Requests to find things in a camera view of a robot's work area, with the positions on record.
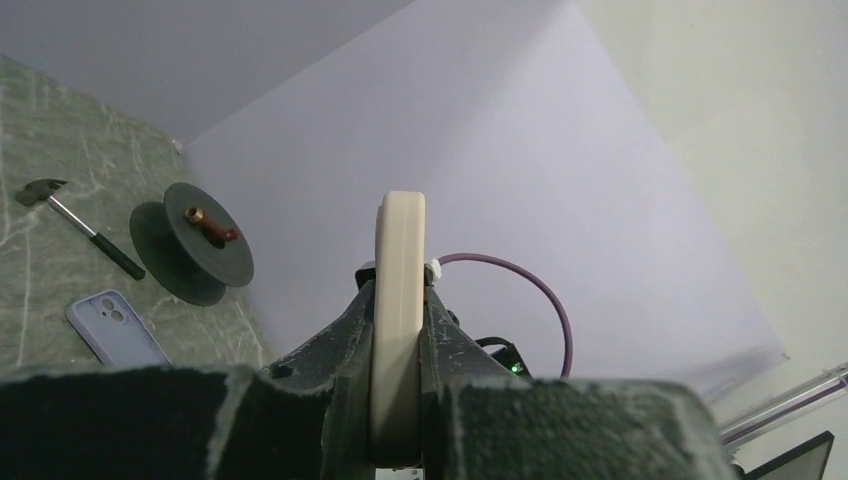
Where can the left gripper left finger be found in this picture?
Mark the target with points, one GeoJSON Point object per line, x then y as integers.
{"type": "Point", "coordinates": [305, 416]}

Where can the small black handled hammer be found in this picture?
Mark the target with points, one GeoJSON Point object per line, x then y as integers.
{"type": "Point", "coordinates": [45, 191]}

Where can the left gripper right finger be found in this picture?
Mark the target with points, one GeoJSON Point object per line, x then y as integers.
{"type": "Point", "coordinates": [480, 421]}

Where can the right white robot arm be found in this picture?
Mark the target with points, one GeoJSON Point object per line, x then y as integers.
{"type": "Point", "coordinates": [506, 354]}

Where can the black filament spool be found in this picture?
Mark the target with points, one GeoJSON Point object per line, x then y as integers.
{"type": "Point", "coordinates": [178, 255]}

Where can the brown red tool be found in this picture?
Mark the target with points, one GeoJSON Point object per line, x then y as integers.
{"type": "Point", "coordinates": [214, 233]}

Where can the phone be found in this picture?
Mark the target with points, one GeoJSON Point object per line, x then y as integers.
{"type": "Point", "coordinates": [395, 385]}
{"type": "Point", "coordinates": [114, 331]}

